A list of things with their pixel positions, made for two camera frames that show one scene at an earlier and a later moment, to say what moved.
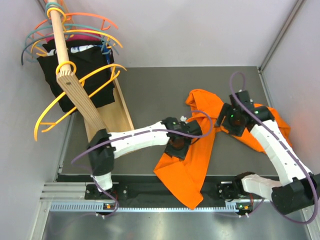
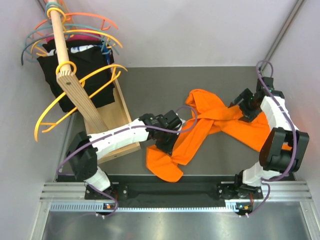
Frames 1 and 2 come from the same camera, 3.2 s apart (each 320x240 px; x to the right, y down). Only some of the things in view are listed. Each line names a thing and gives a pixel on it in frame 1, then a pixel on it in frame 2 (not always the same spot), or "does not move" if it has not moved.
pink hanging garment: (77, 36) does not move
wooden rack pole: (83, 107) does not move
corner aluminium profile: (294, 13) does not move
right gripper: (227, 110) to (248, 115)
